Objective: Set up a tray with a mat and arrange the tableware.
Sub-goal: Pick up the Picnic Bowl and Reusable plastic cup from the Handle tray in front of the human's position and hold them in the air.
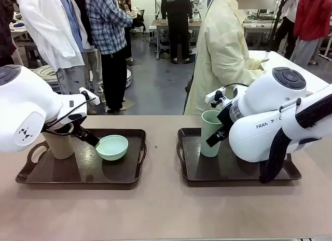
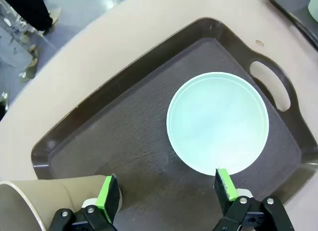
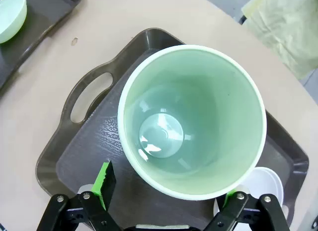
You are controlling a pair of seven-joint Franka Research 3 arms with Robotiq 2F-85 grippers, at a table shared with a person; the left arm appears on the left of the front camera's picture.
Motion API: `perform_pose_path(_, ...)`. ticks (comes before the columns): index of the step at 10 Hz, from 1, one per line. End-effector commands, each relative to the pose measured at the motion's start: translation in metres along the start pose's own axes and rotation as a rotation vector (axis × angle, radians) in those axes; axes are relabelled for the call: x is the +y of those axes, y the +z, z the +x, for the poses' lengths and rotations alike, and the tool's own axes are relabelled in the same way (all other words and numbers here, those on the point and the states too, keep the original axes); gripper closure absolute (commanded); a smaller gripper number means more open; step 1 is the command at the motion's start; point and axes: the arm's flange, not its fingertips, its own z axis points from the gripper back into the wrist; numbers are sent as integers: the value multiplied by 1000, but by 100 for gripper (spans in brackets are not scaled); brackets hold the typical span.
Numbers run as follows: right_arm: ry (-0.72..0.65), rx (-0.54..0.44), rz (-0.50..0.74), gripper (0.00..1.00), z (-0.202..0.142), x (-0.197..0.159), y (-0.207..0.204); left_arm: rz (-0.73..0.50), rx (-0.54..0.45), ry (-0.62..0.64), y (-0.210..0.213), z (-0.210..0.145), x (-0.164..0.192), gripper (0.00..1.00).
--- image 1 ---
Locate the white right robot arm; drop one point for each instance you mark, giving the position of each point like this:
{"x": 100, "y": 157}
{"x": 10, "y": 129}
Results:
{"x": 272, "y": 96}

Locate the person in red jacket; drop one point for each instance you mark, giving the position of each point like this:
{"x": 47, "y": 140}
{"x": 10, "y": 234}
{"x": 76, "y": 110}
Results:
{"x": 311, "y": 15}

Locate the dark brown serving tray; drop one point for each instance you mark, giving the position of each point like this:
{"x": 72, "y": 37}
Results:
{"x": 77, "y": 171}
{"x": 220, "y": 168}

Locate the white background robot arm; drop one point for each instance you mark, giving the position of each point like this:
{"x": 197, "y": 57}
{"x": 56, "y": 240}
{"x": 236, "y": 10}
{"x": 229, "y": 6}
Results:
{"x": 198, "y": 0}

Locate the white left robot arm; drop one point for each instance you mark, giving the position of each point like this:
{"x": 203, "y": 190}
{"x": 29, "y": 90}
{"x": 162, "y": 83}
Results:
{"x": 28, "y": 103}

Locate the tall pale green cup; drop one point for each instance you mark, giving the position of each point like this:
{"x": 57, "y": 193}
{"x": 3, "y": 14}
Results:
{"x": 209, "y": 121}

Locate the person in brown checked shirt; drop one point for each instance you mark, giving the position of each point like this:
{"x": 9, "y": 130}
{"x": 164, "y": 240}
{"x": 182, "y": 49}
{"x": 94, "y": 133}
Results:
{"x": 126, "y": 0}

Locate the flat cardboard floor sheet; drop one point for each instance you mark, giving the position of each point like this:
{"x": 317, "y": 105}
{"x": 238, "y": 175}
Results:
{"x": 128, "y": 103}

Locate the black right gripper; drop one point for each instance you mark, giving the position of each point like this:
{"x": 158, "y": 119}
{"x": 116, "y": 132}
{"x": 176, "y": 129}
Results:
{"x": 226, "y": 116}

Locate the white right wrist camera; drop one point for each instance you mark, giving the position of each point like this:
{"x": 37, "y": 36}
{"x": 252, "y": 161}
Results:
{"x": 214, "y": 95}

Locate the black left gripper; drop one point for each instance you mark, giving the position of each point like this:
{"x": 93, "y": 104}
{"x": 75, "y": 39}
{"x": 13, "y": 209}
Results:
{"x": 81, "y": 129}

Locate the white lab desk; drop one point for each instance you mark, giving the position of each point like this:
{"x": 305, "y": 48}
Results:
{"x": 259, "y": 26}

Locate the black office chair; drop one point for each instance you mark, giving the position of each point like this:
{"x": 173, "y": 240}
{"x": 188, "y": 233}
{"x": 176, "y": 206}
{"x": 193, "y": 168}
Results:
{"x": 140, "y": 18}

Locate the brown topped work table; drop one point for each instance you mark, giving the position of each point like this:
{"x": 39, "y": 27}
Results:
{"x": 158, "y": 22}

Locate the person in white coat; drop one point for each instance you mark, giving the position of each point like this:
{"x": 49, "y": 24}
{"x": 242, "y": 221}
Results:
{"x": 44, "y": 26}

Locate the person in black hoodie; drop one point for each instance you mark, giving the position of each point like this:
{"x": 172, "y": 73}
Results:
{"x": 176, "y": 7}

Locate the person's right hand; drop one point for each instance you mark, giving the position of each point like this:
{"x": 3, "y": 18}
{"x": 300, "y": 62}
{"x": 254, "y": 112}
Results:
{"x": 262, "y": 62}

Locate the person in white top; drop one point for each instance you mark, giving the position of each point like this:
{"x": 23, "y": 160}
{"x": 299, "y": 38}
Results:
{"x": 284, "y": 31}

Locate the grey striped round cushion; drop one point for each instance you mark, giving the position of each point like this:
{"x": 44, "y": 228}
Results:
{"x": 44, "y": 71}

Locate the person in blue plaid shirt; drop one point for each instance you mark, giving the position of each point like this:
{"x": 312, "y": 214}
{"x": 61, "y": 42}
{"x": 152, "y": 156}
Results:
{"x": 103, "y": 23}

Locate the person in dark clothes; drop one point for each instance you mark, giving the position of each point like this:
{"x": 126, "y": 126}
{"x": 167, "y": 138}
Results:
{"x": 5, "y": 31}

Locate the tall beige cup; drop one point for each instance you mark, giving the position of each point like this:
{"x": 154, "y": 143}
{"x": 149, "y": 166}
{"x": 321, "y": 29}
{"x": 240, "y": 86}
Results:
{"x": 62, "y": 147}

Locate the dark low stool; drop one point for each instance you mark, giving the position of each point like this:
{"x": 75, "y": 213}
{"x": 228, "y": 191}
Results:
{"x": 32, "y": 48}

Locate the mint green bowl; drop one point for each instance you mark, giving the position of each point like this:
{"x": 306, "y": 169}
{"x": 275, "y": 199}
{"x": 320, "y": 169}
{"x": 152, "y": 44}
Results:
{"x": 114, "y": 150}

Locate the person torso in yellow gown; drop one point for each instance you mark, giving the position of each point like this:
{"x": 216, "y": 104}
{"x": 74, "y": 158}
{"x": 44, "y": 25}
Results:
{"x": 220, "y": 57}

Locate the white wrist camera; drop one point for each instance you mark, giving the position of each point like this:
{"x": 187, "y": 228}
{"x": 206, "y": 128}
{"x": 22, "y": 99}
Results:
{"x": 214, "y": 95}
{"x": 94, "y": 99}

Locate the white side table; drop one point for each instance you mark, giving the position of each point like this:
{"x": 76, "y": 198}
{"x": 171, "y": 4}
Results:
{"x": 298, "y": 67}

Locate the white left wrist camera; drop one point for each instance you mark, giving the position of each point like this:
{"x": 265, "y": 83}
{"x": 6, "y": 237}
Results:
{"x": 94, "y": 99}

